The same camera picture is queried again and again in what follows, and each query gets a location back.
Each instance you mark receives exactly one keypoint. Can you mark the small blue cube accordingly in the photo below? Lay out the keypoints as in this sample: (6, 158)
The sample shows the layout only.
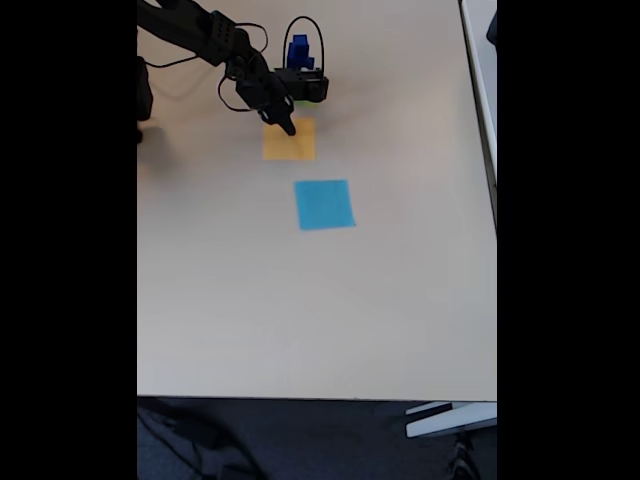
(298, 49)

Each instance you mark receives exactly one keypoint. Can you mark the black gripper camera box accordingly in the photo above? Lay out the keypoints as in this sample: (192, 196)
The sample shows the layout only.
(302, 85)

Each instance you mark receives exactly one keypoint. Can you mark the green paper square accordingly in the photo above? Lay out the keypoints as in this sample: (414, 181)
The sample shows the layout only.
(307, 103)

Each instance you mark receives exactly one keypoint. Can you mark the white table foot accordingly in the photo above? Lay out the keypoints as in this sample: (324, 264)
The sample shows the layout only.
(450, 420)

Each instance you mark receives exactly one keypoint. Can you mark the orange paper square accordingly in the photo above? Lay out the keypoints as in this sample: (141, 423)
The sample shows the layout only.
(300, 147)

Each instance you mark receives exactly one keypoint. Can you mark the large blue cube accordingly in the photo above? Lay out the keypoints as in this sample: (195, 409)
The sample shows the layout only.
(300, 61)

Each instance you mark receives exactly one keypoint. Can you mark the dark blue object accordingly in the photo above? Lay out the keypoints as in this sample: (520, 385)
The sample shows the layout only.
(493, 27)

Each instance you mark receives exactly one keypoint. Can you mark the light blue paper square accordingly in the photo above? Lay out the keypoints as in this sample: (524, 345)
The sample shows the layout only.
(325, 205)

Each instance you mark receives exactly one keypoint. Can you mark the white side desk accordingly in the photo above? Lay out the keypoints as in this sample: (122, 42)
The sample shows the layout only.
(482, 75)

